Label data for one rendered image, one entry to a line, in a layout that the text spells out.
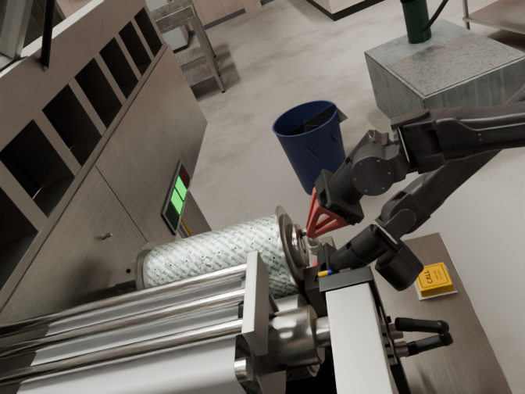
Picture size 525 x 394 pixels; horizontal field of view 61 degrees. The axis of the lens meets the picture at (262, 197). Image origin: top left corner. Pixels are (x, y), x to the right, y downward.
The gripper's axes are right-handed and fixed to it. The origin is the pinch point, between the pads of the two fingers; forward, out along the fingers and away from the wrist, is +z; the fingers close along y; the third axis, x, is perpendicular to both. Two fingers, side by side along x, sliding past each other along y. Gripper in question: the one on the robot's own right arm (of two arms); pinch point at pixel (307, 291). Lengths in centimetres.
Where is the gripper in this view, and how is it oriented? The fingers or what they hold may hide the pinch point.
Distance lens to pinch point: 93.9
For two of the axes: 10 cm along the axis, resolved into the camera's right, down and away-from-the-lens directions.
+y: 0.3, -5.8, 8.1
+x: -7.7, -5.3, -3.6
